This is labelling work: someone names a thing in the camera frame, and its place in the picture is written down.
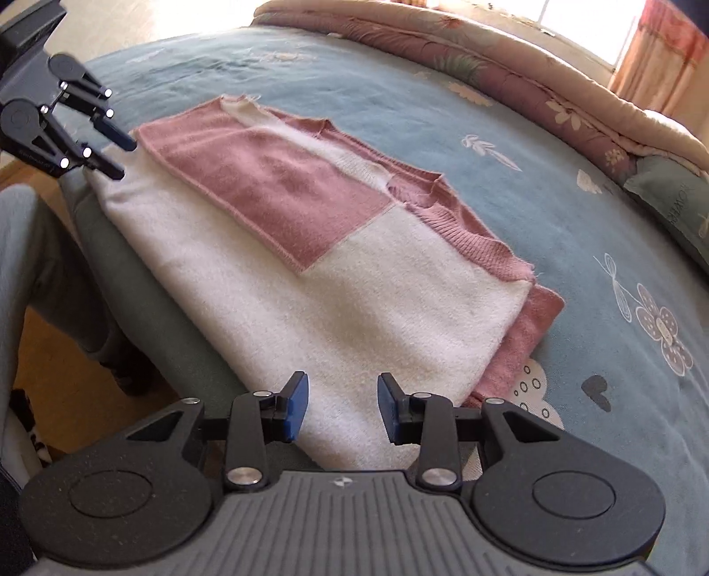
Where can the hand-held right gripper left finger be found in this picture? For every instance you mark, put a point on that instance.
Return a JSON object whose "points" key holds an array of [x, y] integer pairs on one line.
{"points": [[296, 404]]}

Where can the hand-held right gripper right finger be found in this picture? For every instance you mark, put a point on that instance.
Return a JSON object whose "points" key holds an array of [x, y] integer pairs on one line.
{"points": [[388, 407]]}

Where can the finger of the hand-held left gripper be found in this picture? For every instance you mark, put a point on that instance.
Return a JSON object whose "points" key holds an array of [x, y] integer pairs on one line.
{"points": [[119, 135], [105, 168]]}

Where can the pink and white knit sweater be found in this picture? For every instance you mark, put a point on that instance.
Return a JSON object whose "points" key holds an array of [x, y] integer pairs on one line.
{"points": [[249, 288]]}

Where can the person's grey trouser leg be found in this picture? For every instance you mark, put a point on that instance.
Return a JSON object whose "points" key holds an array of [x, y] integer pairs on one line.
{"points": [[44, 266]]}

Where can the blue floral bed sheet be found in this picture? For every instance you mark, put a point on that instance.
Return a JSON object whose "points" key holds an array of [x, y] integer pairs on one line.
{"points": [[498, 183]]}

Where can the black and white patterned fabric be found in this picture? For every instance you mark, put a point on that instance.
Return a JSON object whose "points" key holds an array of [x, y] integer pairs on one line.
{"points": [[19, 412]]}

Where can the grey-green pillow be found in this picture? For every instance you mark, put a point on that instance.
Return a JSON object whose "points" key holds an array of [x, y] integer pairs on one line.
{"points": [[670, 199]]}

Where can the pink floral folded quilt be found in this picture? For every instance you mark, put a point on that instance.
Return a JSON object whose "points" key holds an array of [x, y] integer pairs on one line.
{"points": [[498, 55]]}

